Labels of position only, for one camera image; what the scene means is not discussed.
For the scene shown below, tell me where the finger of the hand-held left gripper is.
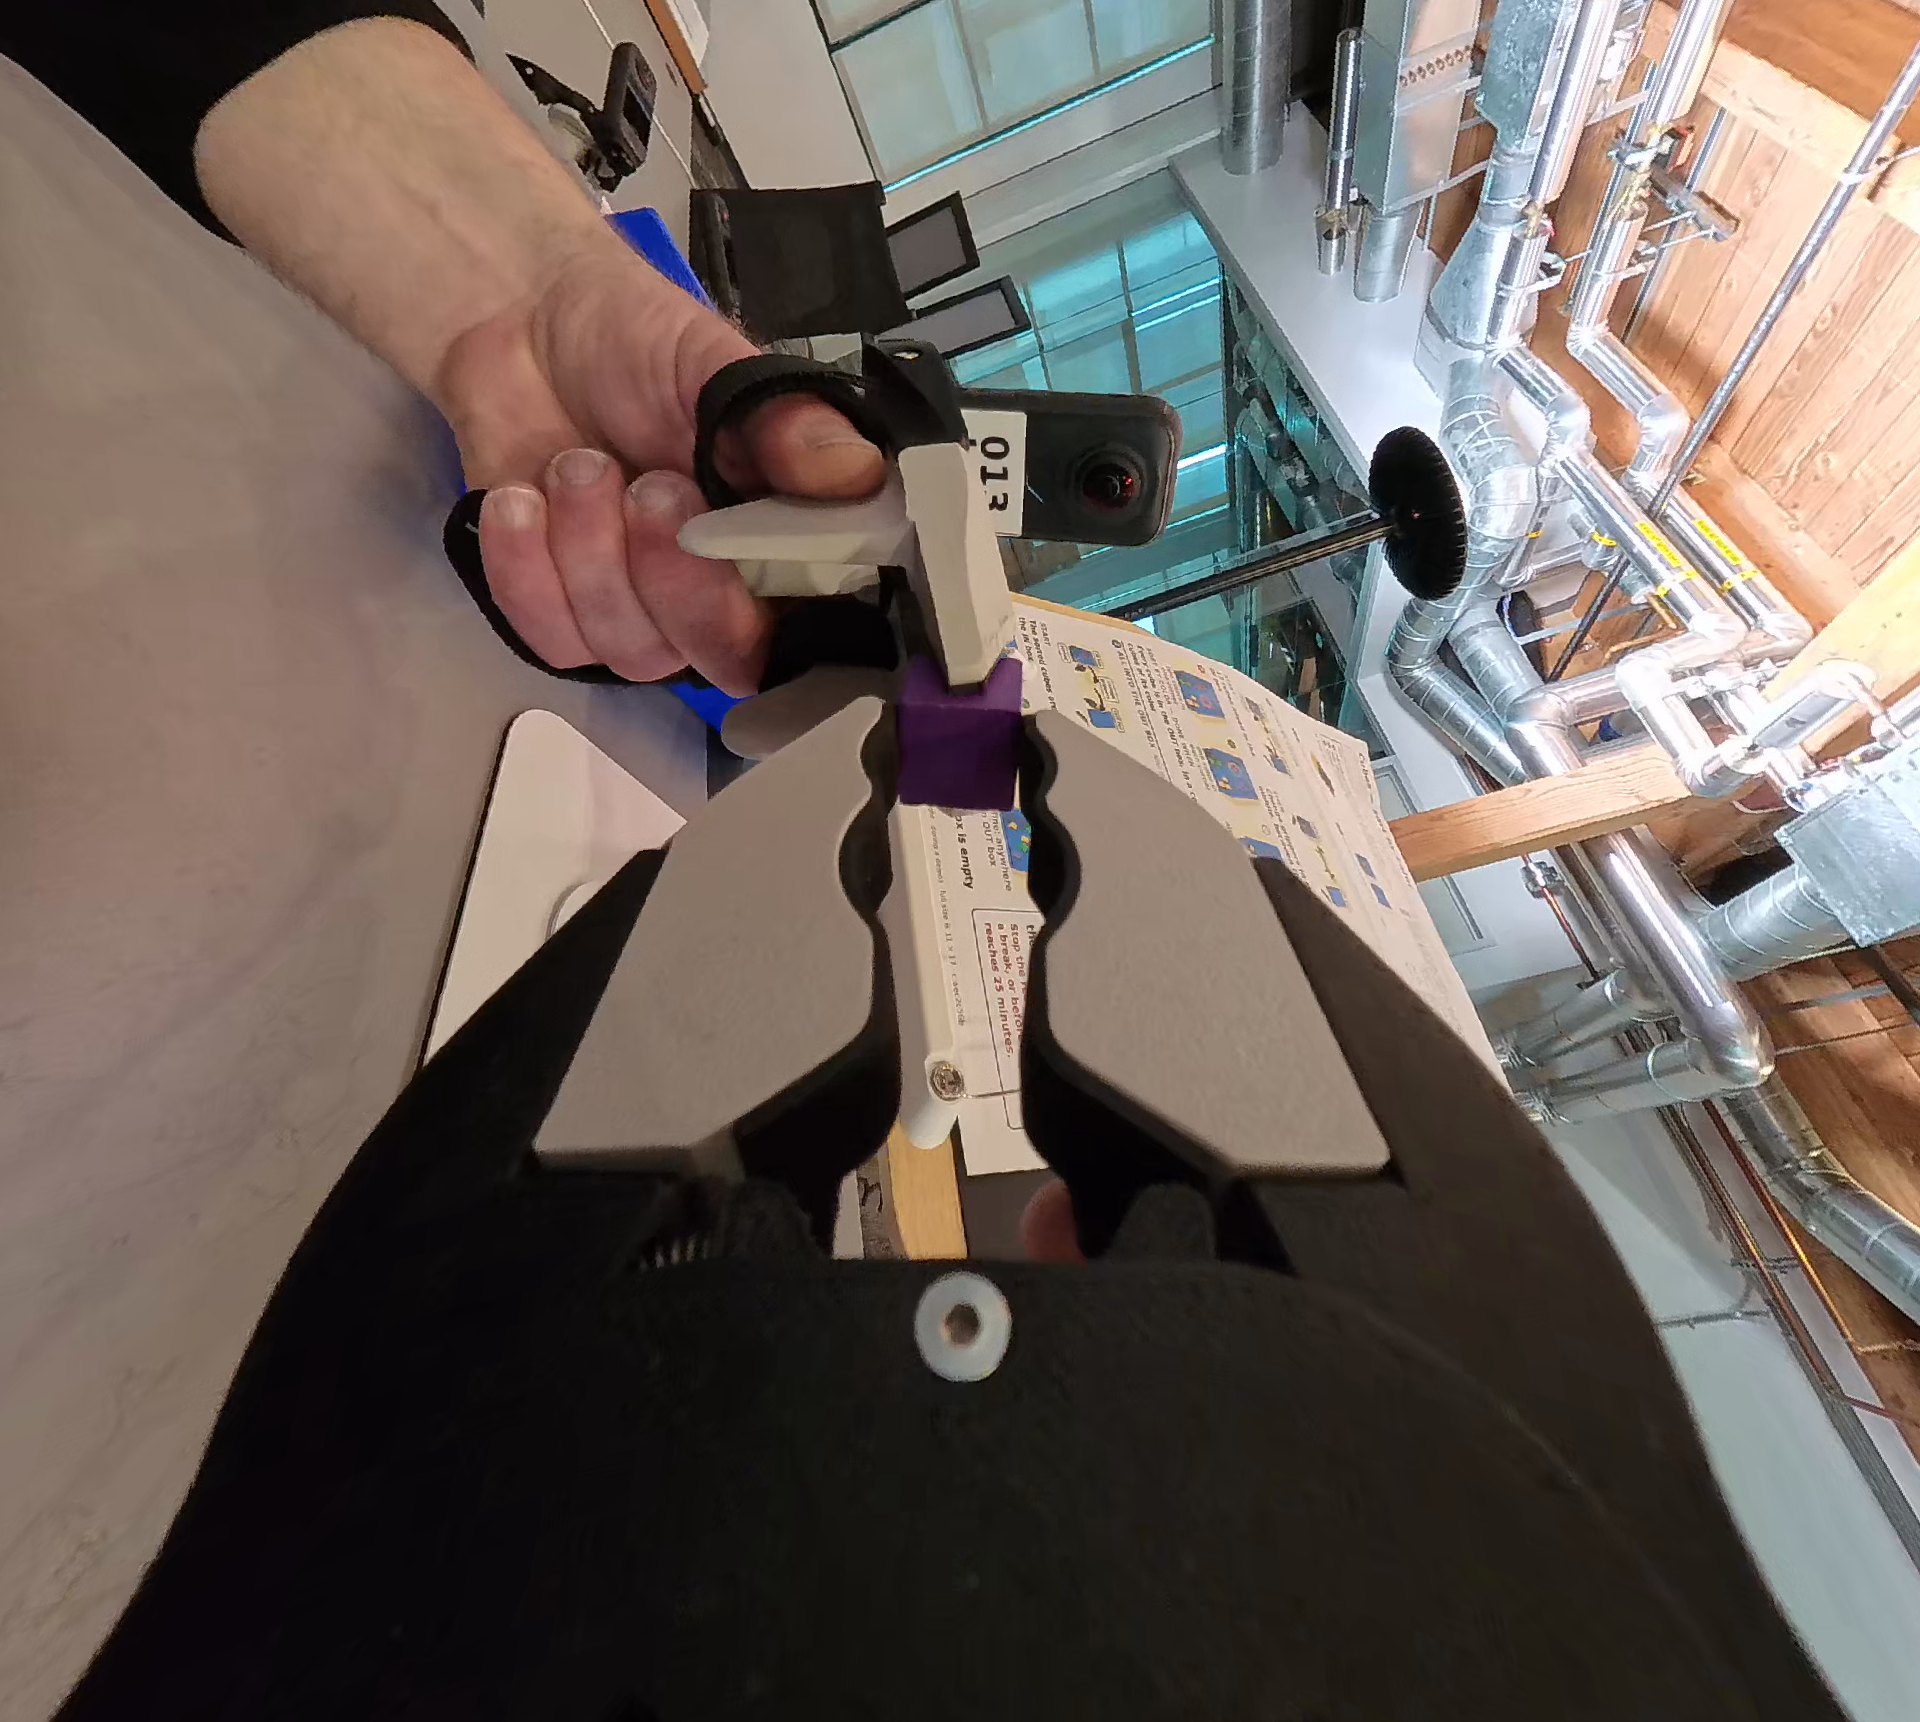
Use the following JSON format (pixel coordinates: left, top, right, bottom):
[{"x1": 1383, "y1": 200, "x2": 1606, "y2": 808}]
[{"x1": 896, "y1": 440, "x2": 1025, "y2": 693}]

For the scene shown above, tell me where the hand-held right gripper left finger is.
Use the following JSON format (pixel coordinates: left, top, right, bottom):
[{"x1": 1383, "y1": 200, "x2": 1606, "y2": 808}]
[{"x1": 532, "y1": 696, "x2": 906, "y2": 1173}]

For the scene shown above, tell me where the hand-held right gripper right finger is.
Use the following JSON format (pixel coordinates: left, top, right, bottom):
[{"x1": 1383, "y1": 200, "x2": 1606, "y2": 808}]
[{"x1": 1020, "y1": 708, "x2": 1399, "y2": 1183}]

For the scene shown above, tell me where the purple cube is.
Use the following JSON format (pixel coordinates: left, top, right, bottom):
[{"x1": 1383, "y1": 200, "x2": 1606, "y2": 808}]
[{"x1": 896, "y1": 655, "x2": 1032, "y2": 810}]

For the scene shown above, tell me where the person's left forearm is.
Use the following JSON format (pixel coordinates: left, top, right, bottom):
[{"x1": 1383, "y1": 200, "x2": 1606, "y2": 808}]
[{"x1": 0, "y1": 0, "x2": 661, "y2": 396}]

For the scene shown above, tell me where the person's left hand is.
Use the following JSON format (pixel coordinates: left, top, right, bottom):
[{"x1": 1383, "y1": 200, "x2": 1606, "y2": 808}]
[{"x1": 431, "y1": 248, "x2": 893, "y2": 701}]

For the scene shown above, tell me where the small grey-screen monitor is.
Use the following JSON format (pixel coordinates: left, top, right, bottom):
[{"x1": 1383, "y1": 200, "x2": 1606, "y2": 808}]
[
  {"x1": 914, "y1": 278, "x2": 1033, "y2": 357},
  {"x1": 883, "y1": 195, "x2": 986, "y2": 300}
]

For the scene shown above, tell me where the white board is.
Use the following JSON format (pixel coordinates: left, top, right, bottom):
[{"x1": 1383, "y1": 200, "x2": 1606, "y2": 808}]
[{"x1": 420, "y1": 708, "x2": 696, "y2": 1069}]

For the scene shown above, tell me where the white instruction sign stand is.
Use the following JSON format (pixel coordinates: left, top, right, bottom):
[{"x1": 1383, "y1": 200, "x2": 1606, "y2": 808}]
[{"x1": 862, "y1": 597, "x2": 1510, "y2": 1267}]

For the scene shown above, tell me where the black monitor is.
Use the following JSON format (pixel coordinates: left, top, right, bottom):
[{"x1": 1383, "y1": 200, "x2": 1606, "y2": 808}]
[{"x1": 689, "y1": 180, "x2": 906, "y2": 349}]

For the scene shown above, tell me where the black stand with round top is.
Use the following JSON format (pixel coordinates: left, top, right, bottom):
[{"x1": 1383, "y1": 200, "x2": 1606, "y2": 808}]
[{"x1": 1105, "y1": 425, "x2": 1475, "y2": 626}]

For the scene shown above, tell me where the wooden ceiling beam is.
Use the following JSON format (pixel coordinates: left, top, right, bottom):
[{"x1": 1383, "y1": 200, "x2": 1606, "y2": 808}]
[{"x1": 1385, "y1": 744, "x2": 1704, "y2": 884}]

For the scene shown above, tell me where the blue plastic bin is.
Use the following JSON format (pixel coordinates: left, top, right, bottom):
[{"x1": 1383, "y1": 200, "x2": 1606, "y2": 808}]
[{"x1": 603, "y1": 204, "x2": 756, "y2": 744}]

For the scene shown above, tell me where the bundle of silver insulated pipes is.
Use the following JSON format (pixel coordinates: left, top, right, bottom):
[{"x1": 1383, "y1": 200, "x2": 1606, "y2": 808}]
[{"x1": 1379, "y1": 0, "x2": 1920, "y2": 1304}]

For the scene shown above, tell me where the black camera device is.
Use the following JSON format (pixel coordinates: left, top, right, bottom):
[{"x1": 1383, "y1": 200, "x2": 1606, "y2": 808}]
[{"x1": 506, "y1": 38, "x2": 665, "y2": 198}]

